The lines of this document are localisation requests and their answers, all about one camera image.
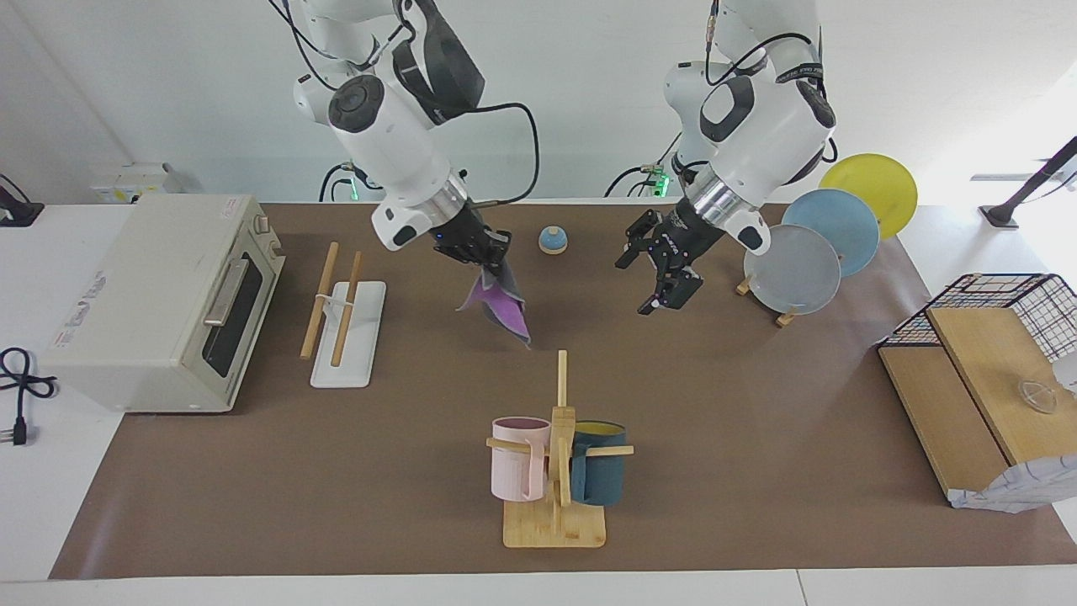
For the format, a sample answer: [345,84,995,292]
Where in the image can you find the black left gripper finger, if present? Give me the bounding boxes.
[614,210,661,270]
[637,268,704,316]

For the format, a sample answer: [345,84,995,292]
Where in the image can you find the purple and grey towel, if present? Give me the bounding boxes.
[457,265,533,348]

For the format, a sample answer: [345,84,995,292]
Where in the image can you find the wooden plate rack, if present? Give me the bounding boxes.
[735,278,800,327]

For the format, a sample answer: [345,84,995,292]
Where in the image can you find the white towel rack wooden bars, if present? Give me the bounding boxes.
[300,242,387,389]

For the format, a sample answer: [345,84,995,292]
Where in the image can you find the grey plate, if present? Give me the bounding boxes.
[744,225,842,316]

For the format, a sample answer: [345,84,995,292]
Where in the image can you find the light blue plate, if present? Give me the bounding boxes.
[781,189,881,277]

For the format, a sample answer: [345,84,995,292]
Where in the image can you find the brown table mat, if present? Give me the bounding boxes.
[48,202,1077,580]

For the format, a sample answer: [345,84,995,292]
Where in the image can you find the dark teal mug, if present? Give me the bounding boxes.
[570,421,628,507]

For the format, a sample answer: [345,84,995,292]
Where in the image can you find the yellow plate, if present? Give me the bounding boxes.
[819,153,918,239]

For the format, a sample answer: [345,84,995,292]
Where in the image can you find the pink mug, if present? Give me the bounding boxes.
[491,417,552,502]

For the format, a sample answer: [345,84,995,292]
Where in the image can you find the wooden mug tree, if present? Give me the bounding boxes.
[485,350,634,550]

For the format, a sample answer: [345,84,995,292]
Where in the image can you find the wooden bread box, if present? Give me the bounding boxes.
[877,305,1077,506]

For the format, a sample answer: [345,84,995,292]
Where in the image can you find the cream toaster oven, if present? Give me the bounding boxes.
[38,194,287,415]

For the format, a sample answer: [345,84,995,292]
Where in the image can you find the wooden box with basket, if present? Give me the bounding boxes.
[947,454,1077,514]

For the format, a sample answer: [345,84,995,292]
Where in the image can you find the black base cable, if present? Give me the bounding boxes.
[318,162,371,203]
[604,135,684,199]

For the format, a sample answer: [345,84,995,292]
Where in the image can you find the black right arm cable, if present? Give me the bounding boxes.
[454,103,540,208]

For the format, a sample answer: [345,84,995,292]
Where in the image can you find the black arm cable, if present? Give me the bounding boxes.
[705,0,834,165]
[454,103,540,208]

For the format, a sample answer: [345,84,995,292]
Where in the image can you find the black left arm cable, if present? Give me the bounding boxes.
[705,0,834,165]

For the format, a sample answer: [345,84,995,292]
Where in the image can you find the black wire basket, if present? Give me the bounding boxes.
[877,273,1077,364]

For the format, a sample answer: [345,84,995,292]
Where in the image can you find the black camera stand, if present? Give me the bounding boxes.
[979,135,1077,230]

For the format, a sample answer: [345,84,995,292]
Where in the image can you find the black clamp mount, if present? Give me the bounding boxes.
[0,174,45,228]

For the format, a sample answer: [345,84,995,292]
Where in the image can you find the black power cord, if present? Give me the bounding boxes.
[0,348,58,447]

